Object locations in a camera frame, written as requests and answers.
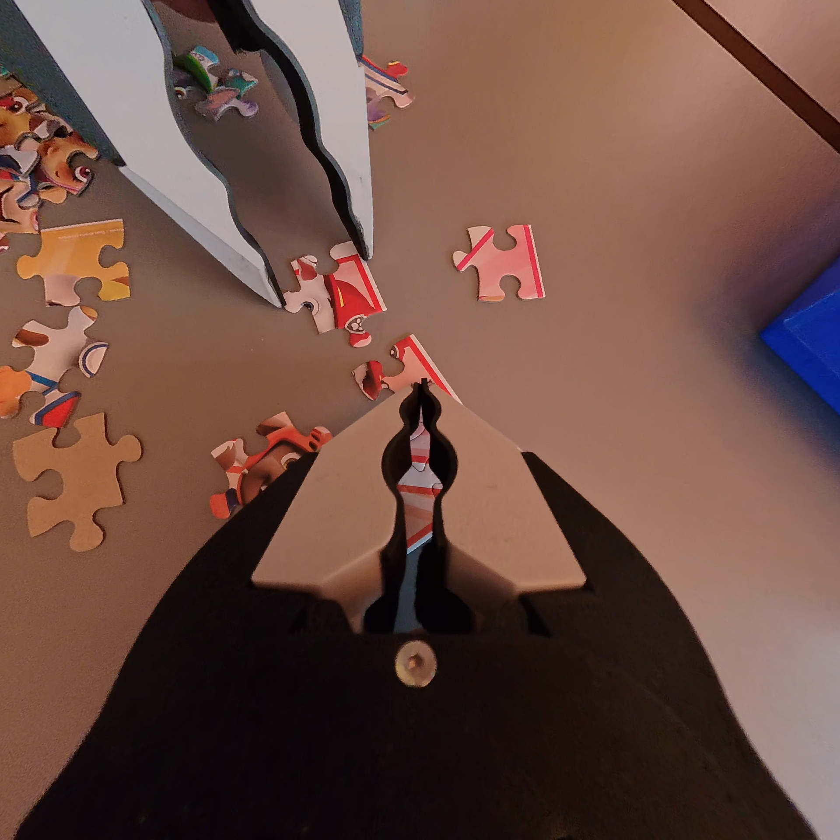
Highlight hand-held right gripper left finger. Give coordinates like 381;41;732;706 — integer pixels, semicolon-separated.
251;382;422;632

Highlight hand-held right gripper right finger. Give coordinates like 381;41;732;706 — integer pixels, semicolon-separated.
419;378;588;632

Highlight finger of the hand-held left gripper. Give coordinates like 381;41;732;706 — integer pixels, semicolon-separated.
13;0;286;308
226;0;375;259

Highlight orange dog puzzle piece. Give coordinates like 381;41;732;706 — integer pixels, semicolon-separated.
210;412;332;519

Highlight red white dog puzzle piece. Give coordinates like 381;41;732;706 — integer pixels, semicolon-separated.
283;241;387;347

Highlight jigsaw puzzle pieces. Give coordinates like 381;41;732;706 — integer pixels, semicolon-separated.
0;46;416;552

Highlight pink diagonal-striped puzzle piece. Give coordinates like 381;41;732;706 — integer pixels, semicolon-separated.
453;224;547;303

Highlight grey desk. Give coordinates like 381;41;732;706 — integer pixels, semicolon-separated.
0;0;840;840

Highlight blue plastic bin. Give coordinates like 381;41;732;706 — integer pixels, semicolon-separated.
761;259;840;414

